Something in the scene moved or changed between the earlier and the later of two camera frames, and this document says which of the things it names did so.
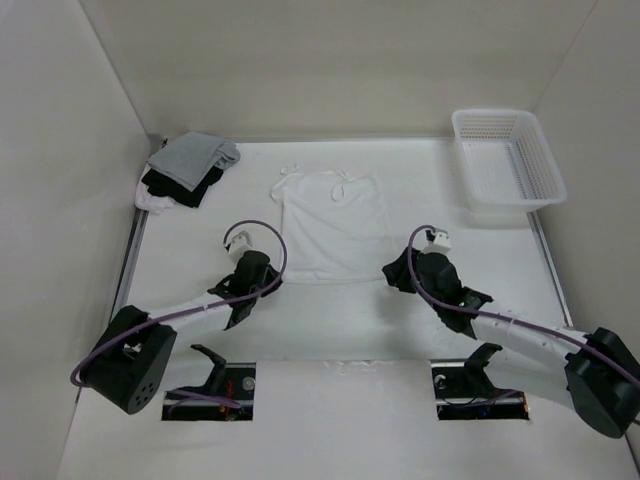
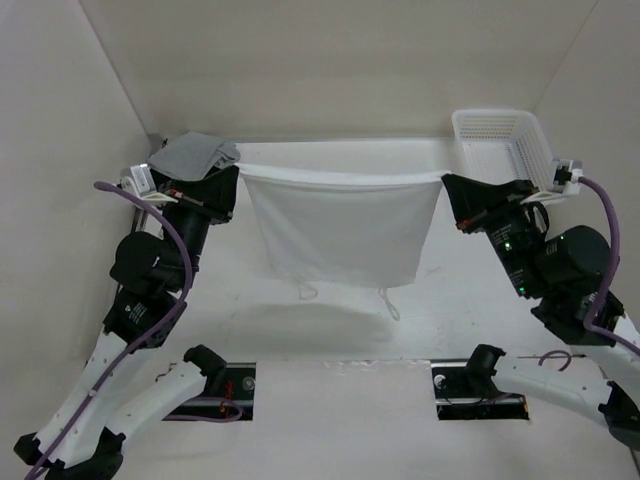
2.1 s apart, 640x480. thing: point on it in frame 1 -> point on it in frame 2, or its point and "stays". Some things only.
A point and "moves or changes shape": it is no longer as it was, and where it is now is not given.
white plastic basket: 508,165 stays
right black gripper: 397,273 -> 471,200
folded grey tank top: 190,159 stays
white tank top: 333,227 moves or changes shape
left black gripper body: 269,280 -> 191,215
